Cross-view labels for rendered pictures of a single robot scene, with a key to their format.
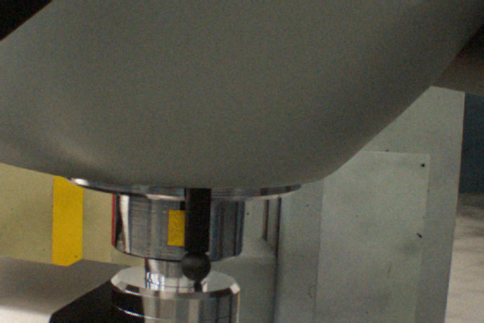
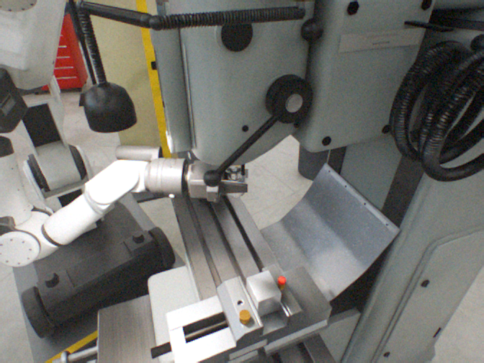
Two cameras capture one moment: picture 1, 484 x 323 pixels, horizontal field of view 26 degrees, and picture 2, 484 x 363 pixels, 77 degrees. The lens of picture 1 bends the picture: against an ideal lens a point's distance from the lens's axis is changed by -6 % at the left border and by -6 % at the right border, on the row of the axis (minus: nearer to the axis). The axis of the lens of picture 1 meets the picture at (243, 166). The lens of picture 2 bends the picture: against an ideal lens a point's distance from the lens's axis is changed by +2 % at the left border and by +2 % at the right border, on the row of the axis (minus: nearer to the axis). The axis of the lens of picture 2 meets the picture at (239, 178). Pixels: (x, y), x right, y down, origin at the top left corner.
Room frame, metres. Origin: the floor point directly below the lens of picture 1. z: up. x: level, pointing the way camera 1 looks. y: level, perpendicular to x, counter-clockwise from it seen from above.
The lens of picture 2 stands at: (-0.14, 0.10, 1.63)
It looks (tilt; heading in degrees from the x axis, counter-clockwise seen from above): 36 degrees down; 350
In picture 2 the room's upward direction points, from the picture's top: straight up
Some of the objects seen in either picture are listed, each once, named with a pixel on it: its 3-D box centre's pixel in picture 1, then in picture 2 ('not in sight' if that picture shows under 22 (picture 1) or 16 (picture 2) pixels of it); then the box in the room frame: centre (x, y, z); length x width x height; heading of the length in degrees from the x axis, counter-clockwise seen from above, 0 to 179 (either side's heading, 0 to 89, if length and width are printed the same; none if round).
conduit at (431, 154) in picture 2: not in sight; (441, 102); (0.24, -0.28, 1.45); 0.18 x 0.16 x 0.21; 100
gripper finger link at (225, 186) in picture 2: not in sight; (233, 188); (0.36, 0.03, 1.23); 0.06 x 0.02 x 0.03; 78
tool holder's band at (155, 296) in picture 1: (175, 291); (234, 168); (0.39, 0.02, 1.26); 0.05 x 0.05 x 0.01
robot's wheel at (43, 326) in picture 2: not in sight; (38, 311); (0.64, 0.78, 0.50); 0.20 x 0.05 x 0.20; 29
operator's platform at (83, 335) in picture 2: not in sight; (105, 280); (0.98, 0.66, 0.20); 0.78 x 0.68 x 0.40; 29
